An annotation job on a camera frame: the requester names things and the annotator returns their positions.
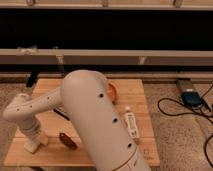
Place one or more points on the blue power adapter box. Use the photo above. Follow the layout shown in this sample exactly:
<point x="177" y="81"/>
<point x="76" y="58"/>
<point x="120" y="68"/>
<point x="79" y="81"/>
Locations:
<point x="188" y="93"/>

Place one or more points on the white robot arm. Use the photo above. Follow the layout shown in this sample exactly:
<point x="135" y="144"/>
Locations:
<point x="83" y="95"/>

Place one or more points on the dark brown rectangular box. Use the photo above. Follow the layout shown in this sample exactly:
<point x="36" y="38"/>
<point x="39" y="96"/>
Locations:
<point x="61" y="114"/>

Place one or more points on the brown oval snack bar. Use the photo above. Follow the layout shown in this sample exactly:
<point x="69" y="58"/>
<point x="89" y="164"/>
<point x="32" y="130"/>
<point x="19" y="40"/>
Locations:
<point x="67" y="141"/>

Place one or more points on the long wooden rail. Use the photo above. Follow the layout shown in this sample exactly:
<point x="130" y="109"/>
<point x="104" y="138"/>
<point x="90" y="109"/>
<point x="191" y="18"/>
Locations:
<point x="105" y="57"/>

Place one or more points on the wooden table board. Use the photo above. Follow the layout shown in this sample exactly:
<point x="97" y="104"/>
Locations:
<point x="130" y="92"/>

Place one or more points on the white sponge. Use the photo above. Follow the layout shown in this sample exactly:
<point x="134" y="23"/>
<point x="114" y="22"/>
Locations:
<point x="31" y="146"/>

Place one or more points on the orange ceramic bowl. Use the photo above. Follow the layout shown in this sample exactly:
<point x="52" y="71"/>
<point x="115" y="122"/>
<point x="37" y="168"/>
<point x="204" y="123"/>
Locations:
<point x="112" y="93"/>

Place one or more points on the white plastic bottle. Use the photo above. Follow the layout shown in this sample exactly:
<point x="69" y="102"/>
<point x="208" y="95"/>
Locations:
<point x="131" y="123"/>

